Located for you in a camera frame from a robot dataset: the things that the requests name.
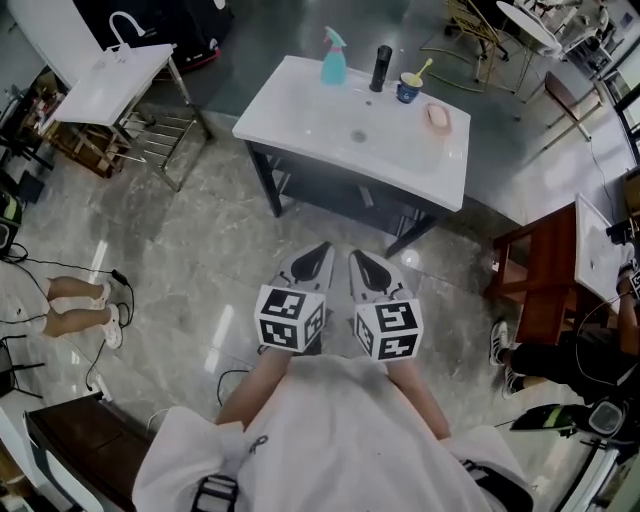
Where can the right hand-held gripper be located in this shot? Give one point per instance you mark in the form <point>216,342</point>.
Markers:
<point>392,330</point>

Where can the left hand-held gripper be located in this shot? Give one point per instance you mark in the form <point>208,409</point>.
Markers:
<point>287,317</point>

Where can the teal spray bottle pink trigger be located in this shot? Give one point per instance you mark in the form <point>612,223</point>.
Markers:
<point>334,62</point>

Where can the person's left forearm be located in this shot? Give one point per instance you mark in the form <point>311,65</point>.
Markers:
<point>252,390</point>

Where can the person's right forearm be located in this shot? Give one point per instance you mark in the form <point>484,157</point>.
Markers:
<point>420,395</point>

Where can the white washbasin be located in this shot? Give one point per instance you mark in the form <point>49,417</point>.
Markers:
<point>310,125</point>

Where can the pink soap dish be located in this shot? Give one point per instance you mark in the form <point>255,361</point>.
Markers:
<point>439,120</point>

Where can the person's white shirt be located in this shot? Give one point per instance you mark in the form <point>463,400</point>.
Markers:
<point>340,440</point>

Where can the red-brown wooden table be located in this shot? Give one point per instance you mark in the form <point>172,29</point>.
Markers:
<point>542,270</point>

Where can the blue cup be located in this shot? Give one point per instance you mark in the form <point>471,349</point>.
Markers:
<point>408,91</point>

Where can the black faucet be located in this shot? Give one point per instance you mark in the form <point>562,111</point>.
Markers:
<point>381,67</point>

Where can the yellow-green toothbrush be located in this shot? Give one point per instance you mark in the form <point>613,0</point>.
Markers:
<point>424,68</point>

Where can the white square board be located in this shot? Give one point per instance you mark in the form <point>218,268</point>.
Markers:
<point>595,250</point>

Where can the black green helmet device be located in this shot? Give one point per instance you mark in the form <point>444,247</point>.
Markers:
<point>585,417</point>

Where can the black appliance with red trim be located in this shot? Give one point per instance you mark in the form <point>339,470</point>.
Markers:
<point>200,30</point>

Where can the wooden shelf rack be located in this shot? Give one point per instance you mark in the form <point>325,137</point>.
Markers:
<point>75,145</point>

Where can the white round table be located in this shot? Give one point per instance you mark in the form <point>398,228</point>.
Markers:
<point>530,22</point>

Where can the black and green device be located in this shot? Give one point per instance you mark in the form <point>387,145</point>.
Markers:
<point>9,225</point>

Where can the white curved faucet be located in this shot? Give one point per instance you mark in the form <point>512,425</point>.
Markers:
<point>122,25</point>

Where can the white sink with steel frame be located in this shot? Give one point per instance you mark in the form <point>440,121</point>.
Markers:
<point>115,85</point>

